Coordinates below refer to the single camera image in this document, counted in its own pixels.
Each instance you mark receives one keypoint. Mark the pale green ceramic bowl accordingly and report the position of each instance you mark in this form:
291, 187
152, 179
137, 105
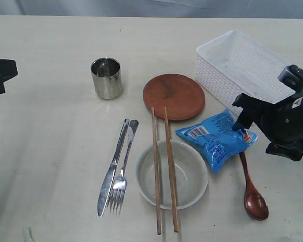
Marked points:
191, 175

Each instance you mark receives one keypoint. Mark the blue snack packet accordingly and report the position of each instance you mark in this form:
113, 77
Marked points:
215, 140

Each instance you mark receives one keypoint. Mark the dark metal knife handle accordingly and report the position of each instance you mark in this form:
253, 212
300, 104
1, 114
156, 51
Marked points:
109, 177

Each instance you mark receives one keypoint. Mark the silver metal utensil handle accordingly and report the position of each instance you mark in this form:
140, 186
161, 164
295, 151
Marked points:
120, 183

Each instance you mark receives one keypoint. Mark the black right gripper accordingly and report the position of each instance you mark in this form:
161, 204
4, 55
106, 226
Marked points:
282, 123

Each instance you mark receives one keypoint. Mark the brown wooden plate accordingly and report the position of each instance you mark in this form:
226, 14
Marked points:
179, 96

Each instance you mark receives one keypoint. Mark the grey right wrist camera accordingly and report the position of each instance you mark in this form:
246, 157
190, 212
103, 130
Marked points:
290, 75

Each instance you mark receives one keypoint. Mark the stainless steel cup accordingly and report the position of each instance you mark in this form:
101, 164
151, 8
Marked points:
106, 75

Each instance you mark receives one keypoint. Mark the brown wooden spoon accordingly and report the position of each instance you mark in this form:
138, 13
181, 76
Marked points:
255, 204

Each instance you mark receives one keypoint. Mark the wooden chopstick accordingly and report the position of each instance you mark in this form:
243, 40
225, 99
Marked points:
156, 171
171, 174

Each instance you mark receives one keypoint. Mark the white backdrop curtain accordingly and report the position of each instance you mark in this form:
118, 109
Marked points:
190, 9

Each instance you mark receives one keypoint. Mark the white perforated plastic basket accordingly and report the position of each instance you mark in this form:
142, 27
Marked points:
235, 63

